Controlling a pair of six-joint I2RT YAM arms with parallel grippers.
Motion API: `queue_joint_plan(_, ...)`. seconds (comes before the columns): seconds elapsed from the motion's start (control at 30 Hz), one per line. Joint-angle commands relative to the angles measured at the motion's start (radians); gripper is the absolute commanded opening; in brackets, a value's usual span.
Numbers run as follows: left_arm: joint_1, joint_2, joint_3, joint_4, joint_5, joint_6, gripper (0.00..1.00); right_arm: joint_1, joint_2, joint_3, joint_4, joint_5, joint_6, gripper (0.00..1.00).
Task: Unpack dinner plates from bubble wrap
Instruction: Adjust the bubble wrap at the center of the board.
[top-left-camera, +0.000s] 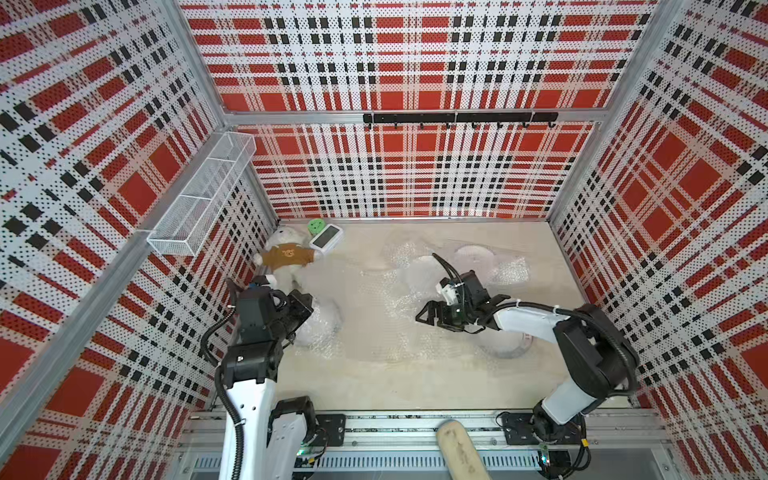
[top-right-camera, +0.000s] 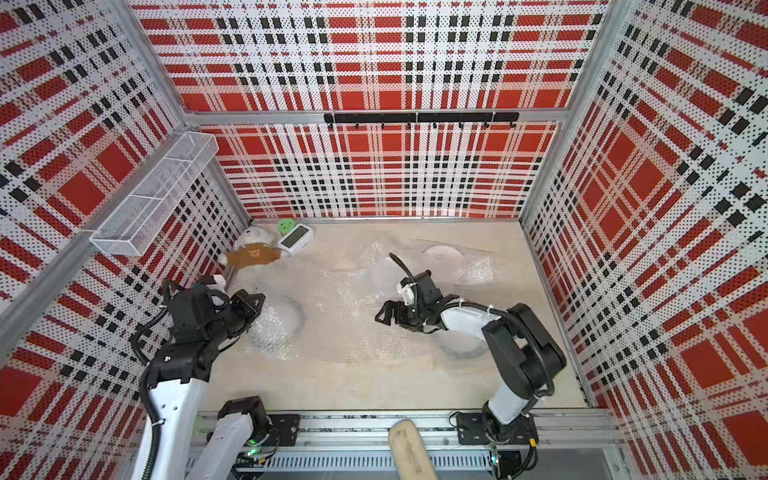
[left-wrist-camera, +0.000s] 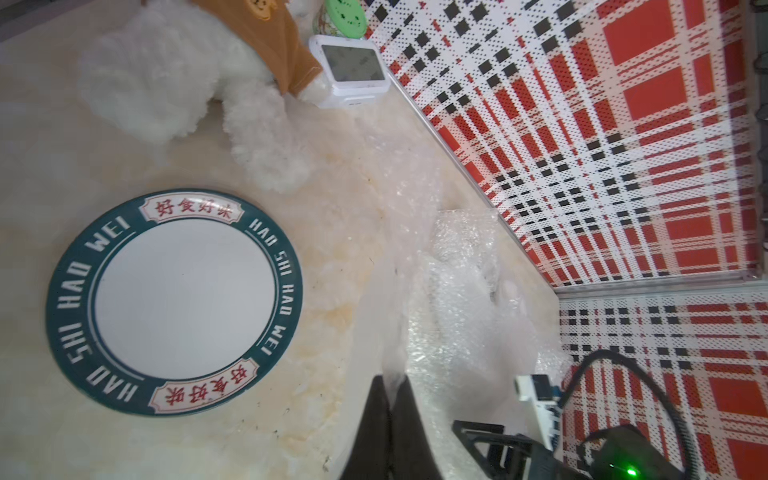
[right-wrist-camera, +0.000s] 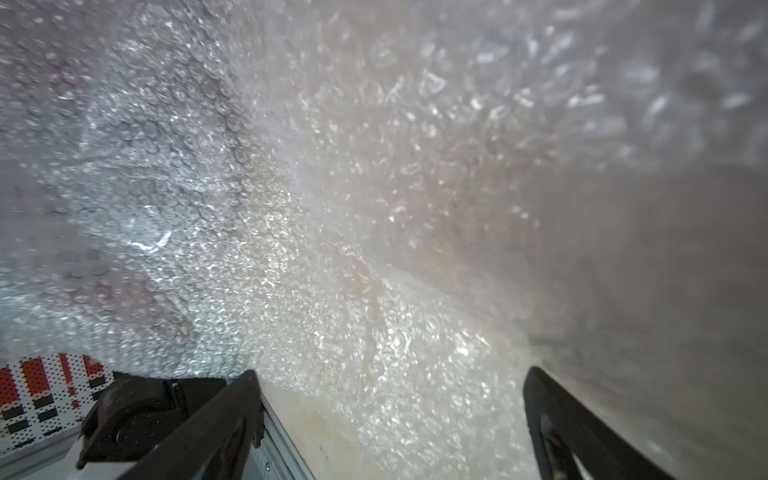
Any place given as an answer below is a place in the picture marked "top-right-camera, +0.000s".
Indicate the bubble wrap sheet front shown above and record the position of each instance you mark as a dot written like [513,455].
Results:
[319,314]

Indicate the green rimmed plate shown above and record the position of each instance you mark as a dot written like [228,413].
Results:
[461,346]

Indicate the clear wall shelf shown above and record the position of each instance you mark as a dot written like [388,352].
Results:
[134,224]

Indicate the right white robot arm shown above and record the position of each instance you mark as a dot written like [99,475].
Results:
[526,356]

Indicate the pink plate in wrap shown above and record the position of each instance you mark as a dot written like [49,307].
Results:
[445,262]

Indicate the black hook rail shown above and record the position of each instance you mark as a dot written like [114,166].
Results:
[482,117]

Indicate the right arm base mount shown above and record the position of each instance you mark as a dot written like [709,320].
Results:
[513,447]

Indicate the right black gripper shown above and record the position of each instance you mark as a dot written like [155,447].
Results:
[389,307]

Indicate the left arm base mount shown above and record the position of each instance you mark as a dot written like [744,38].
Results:
[246,436]

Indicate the wooden brush handle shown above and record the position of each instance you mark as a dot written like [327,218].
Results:
[409,453]

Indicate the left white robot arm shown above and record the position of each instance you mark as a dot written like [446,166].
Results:
[171,393]

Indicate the white green small device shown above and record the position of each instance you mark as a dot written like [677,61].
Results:
[296,240]

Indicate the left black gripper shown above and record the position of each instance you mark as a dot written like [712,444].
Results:
[241,301]

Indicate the beige teddy bear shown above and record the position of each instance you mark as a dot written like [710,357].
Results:
[256,246]

